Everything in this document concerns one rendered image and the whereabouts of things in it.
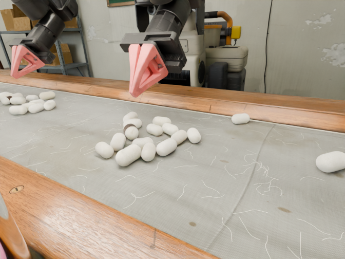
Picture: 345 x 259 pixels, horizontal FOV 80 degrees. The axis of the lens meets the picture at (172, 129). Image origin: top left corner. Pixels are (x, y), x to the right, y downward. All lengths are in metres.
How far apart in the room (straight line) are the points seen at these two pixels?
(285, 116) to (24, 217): 0.40
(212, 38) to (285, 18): 1.17
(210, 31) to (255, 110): 0.87
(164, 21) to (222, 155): 0.24
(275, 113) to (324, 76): 1.99
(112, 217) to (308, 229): 0.16
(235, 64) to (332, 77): 1.38
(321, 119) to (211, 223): 0.29
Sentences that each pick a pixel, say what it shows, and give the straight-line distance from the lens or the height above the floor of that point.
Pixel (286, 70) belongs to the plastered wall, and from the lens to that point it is 2.35.
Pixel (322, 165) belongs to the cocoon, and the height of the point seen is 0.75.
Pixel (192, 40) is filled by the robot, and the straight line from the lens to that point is 0.96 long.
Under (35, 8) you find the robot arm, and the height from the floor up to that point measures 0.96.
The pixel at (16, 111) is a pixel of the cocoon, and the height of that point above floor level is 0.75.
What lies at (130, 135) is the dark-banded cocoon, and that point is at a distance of 0.33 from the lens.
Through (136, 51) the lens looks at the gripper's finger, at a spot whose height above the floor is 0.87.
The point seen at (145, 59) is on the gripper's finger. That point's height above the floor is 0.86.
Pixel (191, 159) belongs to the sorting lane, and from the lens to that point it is 0.28.
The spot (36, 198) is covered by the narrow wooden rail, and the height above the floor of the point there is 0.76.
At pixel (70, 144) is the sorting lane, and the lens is 0.37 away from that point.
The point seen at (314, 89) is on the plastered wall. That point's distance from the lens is 2.42.
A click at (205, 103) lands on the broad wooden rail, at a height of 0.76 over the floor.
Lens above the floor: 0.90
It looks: 25 degrees down
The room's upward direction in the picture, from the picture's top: 2 degrees counter-clockwise
